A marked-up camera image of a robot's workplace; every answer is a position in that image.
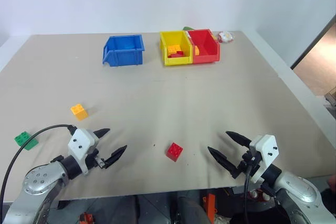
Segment yellow toy brick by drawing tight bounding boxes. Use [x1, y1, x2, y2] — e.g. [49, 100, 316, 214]
[70, 103, 89, 122]

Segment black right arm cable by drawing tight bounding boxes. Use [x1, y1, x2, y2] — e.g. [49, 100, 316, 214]
[243, 163, 253, 224]

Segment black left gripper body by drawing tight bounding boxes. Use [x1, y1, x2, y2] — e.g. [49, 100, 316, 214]
[85, 148, 107, 170]

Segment green toy brick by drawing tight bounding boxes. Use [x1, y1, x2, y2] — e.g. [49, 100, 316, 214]
[14, 131, 40, 152]

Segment red plastic part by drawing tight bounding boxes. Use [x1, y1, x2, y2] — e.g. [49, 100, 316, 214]
[167, 50, 185, 59]

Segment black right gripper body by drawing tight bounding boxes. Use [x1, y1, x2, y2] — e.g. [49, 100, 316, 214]
[237, 150, 261, 177]

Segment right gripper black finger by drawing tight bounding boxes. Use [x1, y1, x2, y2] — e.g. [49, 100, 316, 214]
[207, 146, 241, 179]
[225, 131, 251, 147]

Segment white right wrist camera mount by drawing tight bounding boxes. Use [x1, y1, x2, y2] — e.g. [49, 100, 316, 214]
[248, 134, 279, 184]

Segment dark rounded shape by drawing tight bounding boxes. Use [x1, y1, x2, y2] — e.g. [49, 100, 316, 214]
[175, 189, 208, 224]

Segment wooden furniture piece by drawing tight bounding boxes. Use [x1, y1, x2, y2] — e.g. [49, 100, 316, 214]
[324, 86, 336, 110]

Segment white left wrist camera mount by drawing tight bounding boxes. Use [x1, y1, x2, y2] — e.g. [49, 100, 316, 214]
[67, 128, 100, 175]

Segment yellow plastic storage bin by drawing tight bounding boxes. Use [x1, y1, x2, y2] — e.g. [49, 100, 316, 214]
[159, 30, 194, 67]

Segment small orange red object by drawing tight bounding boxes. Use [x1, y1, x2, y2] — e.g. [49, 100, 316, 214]
[79, 211, 96, 224]

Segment orange bracket under table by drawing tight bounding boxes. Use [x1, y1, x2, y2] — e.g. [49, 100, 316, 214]
[202, 193, 218, 217]

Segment blue plastic storage bin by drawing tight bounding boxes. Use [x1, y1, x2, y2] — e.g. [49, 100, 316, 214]
[101, 34, 145, 68]

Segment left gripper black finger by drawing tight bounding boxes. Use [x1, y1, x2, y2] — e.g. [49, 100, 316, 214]
[92, 128, 111, 140]
[103, 144, 129, 169]

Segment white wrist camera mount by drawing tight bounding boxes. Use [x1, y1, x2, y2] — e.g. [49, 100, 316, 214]
[248, 134, 279, 184]
[67, 128, 100, 175]

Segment red plastic storage bin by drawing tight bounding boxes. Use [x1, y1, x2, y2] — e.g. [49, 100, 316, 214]
[186, 28, 221, 65]

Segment red toy brick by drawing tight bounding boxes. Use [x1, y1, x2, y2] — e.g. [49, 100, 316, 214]
[165, 142, 184, 162]

